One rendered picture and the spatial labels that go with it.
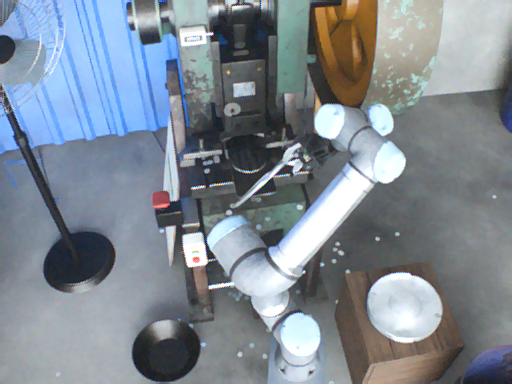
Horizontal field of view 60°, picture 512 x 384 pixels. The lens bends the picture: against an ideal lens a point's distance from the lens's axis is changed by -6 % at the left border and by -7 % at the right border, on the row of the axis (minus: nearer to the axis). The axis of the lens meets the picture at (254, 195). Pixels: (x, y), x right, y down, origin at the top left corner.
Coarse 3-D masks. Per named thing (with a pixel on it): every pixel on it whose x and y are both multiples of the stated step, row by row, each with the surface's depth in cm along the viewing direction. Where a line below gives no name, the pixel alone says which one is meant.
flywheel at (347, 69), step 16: (352, 0) 140; (368, 0) 132; (320, 16) 175; (336, 16) 169; (352, 16) 145; (368, 16) 135; (320, 32) 176; (336, 32) 166; (352, 32) 150; (368, 32) 137; (320, 48) 177; (336, 48) 169; (352, 48) 153; (368, 48) 139; (336, 64) 170; (352, 64) 155; (368, 64) 132; (336, 80) 164; (352, 80) 158; (368, 80) 134; (336, 96) 167; (352, 96) 150
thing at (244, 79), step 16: (224, 48) 153; (240, 48) 151; (256, 48) 154; (224, 64) 148; (240, 64) 149; (256, 64) 150; (224, 80) 152; (240, 80) 153; (256, 80) 155; (224, 96) 157; (240, 96) 158; (256, 96) 159; (224, 112) 160; (240, 112) 162; (256, 112) 162; (224, 128) 167; (240, 128) 162; (256, 128) 164
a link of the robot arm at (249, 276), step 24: (360, 144) 98; (384, 144) 96; (360, 168) 97; (384, 168) 94; (336, 192) 99; (360, 192) 99; (312, 216) 102; (336, 216) 100; (288, 240) 104; (312, 240) 102; (240, 264) 109; (264, 264) 106; (288, 264) 104; (240, 288) 110; (264, 288) 106
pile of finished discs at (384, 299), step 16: (384, 288) 182; (400, 288) 182; (416, 288) 182; (432, 288) 181; (368, 304) 177; (384, 304) 177; (400, 304) 176; (416, 304) 176; (432, 304) 176; (384, 320) 173; (400, 320) 172; (416, 320) 172; (432, 320) 172; (400, 336) 168; (416, 336) 167
